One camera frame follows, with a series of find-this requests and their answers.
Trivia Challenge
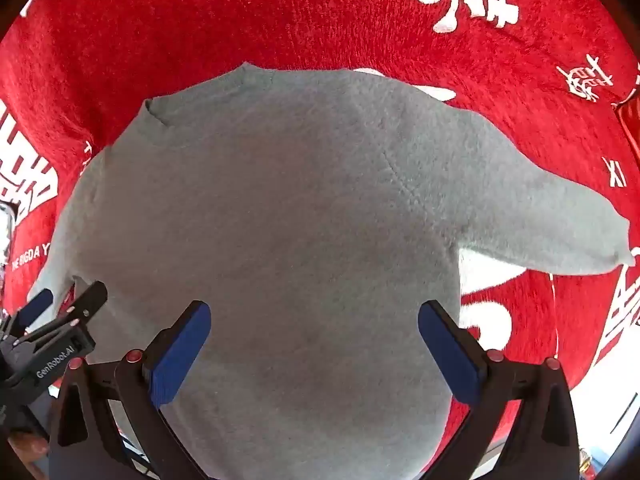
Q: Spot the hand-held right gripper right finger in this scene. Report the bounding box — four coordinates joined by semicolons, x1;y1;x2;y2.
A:
417;300;581;480

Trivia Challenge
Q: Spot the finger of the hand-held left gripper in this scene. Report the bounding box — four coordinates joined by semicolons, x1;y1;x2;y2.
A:
47;281;109;332
7;287;55;333

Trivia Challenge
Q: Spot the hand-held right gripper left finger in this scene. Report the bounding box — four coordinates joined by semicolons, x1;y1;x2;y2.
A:
48;300;221;480

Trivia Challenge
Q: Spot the grey sweater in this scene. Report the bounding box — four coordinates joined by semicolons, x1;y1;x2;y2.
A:
27;61;637;480

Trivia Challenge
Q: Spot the person's left hand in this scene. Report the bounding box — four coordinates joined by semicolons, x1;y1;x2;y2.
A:
7;431;51;465

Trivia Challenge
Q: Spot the red embroidered cushion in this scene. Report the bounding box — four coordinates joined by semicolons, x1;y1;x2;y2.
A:
612;89;640;161

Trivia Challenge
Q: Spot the red printed blanket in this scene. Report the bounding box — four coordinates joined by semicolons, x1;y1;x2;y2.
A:
0;0;640;441

